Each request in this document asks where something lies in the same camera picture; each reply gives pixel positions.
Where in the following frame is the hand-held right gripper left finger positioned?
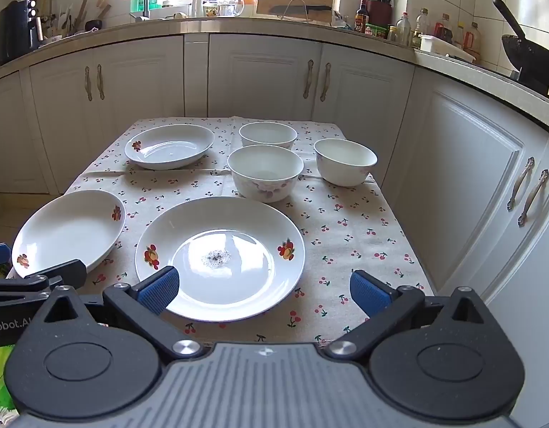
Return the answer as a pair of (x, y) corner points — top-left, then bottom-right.
(45, 266), (205, 362)

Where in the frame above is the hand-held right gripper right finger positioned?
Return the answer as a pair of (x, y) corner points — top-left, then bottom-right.
(323, 270), (487, 360)

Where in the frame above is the white fruit print plate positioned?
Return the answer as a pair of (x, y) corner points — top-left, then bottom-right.
(124, 124), (216, 171)
(11, 189), (127, 279)
(135, 196), (306, 323)

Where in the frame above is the white ceramic bowl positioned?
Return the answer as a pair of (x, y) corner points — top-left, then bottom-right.
(313, 138), (378, 187)
(227, 144), (305, 203)
(238, 121), (298, 150)

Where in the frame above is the cherry print tablecloth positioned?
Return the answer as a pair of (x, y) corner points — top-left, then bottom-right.
(4, 116), (436, 348)

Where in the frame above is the white kitchen cabinet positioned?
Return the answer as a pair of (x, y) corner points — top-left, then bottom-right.
(0, 31), (549, 428)

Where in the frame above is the white plastic tray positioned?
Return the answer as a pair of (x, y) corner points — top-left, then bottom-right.
(419, 35), (477, 64)

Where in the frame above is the clear plastic bottle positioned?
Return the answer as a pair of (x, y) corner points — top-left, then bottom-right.
(396, 12), (412, 47)
(413, 8), (431, 50)

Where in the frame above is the dark vinegar bottle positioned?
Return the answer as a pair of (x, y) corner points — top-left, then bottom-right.
(434, 13), (454, 44)

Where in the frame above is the dark sauce bottle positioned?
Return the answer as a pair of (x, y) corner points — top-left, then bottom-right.
(355, 0), (370, 33)

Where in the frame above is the beige kitchen countertop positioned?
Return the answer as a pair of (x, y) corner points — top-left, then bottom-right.
(0, 14), (549, 137)

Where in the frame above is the brown knife block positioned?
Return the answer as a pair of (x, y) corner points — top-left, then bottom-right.
(366, 0), (397, 27)

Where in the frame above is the black wok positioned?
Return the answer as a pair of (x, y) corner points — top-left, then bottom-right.
(493, 0), (549, 92)

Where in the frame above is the black kitchen knife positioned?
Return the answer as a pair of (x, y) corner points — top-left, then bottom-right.
(268, 4), (331, 15)

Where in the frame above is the metal wire rack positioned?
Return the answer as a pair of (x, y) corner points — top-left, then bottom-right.
(277, 0), (313, 21)

